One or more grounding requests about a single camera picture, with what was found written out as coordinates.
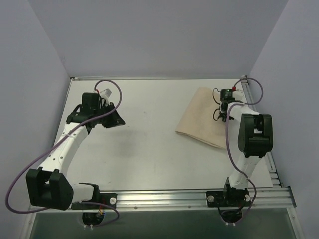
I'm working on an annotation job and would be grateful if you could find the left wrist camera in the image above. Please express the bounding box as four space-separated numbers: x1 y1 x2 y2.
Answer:
99 89 112 98

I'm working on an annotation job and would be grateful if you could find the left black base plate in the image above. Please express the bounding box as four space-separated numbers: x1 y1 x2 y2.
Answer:
71 193 117 210

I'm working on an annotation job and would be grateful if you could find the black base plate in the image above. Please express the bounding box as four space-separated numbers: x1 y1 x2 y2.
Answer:
71 193 117 210
205 190 251 208

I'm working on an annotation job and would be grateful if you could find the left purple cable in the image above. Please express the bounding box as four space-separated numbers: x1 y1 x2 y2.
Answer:
5 79 123 228

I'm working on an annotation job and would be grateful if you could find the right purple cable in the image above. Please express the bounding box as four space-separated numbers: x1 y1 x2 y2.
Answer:
220 77 265 224

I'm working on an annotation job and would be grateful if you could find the back aluminium rail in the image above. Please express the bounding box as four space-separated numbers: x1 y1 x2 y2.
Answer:
73 76 240 81

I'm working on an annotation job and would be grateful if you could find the beige cloth surgical kit roll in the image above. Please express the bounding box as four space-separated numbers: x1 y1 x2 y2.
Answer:
175 87 226 149

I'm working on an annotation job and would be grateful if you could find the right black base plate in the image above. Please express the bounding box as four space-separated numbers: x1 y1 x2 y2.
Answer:
205 190 251 208

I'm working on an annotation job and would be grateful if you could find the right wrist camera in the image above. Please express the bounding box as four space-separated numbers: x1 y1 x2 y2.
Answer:
220 87 243 103

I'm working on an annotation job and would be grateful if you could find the front aluminium rail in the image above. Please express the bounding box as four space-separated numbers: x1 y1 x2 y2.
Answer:
27 186 297 214

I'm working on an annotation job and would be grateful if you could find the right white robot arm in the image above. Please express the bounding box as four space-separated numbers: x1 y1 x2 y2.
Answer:
218 97 273 206

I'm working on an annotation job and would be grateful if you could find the purple cable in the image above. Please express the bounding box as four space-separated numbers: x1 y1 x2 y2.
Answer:
220 77 265 224
5 79 123 228

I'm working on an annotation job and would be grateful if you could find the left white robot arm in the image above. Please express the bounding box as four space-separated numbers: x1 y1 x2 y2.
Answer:
25 89 125 211

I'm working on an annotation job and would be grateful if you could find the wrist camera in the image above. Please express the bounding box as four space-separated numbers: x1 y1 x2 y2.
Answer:
99 89 112 98
220 87 243 103

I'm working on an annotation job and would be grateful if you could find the aluminium rail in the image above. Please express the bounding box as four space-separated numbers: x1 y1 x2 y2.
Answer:
73 76 240 81
27 186 297 214

